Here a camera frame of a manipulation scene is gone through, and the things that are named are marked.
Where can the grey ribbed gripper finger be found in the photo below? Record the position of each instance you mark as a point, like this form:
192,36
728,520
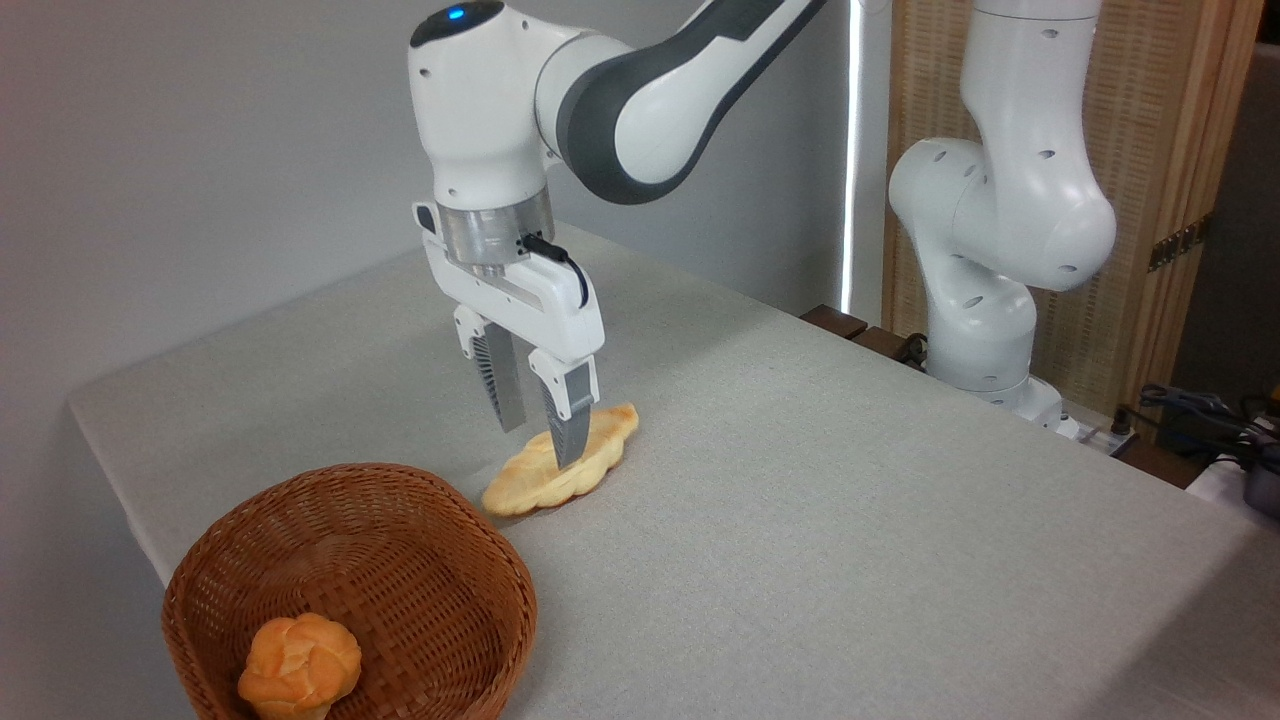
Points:
570,420
503,385

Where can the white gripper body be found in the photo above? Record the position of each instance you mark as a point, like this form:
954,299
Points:
540,310

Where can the long pale twisted bread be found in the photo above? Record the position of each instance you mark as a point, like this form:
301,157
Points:
530,485

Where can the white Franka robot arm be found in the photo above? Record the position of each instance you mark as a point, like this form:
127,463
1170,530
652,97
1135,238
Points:
480,100

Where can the round orange knotted bread roll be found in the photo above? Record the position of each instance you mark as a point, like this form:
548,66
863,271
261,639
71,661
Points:
300,665

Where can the brown wicker basket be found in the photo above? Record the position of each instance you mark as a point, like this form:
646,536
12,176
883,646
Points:
400,560

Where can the grey tablecloth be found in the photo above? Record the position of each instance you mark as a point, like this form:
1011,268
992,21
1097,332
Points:
800,550

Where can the white power strip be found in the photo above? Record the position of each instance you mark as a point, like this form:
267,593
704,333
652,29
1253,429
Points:
1095,437

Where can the brass screen hinge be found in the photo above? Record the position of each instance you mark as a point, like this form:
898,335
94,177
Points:
1180,243

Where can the wooden woven folding screen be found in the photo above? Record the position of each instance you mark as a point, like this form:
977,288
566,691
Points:
1150,100

